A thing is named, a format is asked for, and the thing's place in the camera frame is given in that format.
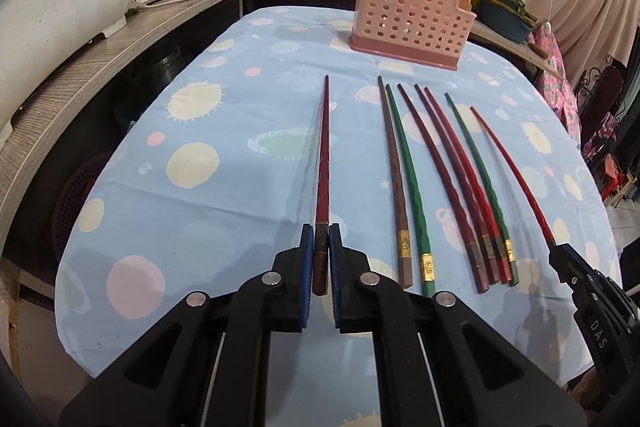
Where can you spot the blue planet print tablecloth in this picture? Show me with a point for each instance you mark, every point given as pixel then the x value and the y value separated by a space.
pixel 225 207

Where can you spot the dark blue basin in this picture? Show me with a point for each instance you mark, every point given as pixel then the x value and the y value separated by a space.
pixel 502 19

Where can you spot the black pot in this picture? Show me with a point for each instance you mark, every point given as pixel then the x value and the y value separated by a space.
pixel 155 82

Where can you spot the pink floral cloth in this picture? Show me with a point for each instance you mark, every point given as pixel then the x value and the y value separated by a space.
pixel 557 77

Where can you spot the brown chopstick gold band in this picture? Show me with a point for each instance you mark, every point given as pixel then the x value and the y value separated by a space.
pixel 404 247

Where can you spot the bright red chopstick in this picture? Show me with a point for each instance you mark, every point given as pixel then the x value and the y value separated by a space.
pixel 525 183
pixel 498 249

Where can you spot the green chopstick gold band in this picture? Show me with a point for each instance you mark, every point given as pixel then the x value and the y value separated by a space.
pixel 509 251
pixel 427 264

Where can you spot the red plastic basket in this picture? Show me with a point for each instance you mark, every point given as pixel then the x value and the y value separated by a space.
pixel 82 202

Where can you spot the dark metal chair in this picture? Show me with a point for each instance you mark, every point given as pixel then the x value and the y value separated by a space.
pixel 602 107

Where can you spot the dark red chopstick silver band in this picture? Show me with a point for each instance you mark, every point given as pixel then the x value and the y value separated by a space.
pixel 473 253
pixel 323 177
pixel 485 248

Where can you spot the red plastic stool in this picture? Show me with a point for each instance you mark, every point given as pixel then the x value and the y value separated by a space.
pixel 617 179

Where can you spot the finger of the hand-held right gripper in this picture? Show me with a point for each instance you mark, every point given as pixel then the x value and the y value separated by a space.
pixel 567 267
pixel 597 274

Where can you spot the grey wood-grain shelf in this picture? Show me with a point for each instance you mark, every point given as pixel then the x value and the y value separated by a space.
pixel 100 67

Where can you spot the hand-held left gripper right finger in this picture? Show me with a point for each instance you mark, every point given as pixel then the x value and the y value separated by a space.
pixel 337 279

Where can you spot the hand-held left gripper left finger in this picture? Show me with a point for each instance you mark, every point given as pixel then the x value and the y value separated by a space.
pixel 306 279

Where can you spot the pink perforated chopstick basket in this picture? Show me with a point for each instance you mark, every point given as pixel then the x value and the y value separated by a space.
pixel 415 12

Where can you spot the white plastic tub blue rim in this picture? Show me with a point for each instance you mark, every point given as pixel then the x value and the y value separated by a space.
pixel 50 32

